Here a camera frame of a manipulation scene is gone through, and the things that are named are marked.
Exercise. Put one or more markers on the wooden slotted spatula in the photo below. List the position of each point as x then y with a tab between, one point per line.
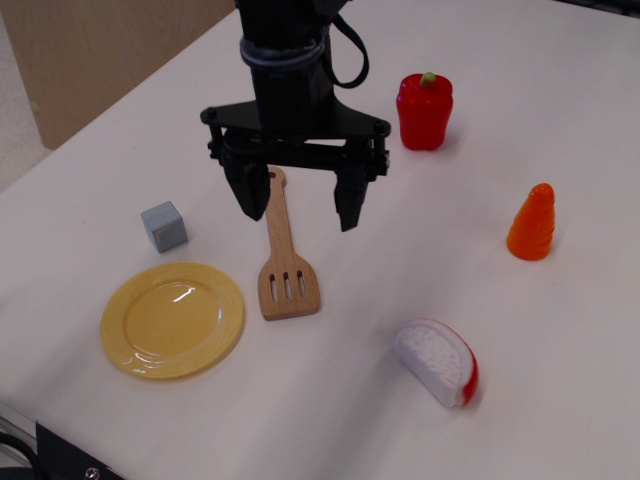
287	284

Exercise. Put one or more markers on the grey blue cube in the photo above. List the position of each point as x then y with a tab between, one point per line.
164	226

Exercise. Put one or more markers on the orange toy carrot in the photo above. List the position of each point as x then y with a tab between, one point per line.
532	231

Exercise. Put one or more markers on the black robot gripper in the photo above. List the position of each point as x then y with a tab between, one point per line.
297	120

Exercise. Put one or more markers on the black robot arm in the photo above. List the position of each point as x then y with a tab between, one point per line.
289	35

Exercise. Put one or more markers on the black corner bracket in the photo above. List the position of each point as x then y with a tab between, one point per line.
61	459

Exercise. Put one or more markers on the yellow plastic plate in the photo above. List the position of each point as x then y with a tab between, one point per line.
172	321

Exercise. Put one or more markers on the wooden cabinet panel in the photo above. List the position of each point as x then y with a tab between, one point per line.
78	58

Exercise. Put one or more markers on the red toy bell pepper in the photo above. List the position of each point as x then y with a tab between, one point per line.
424	105

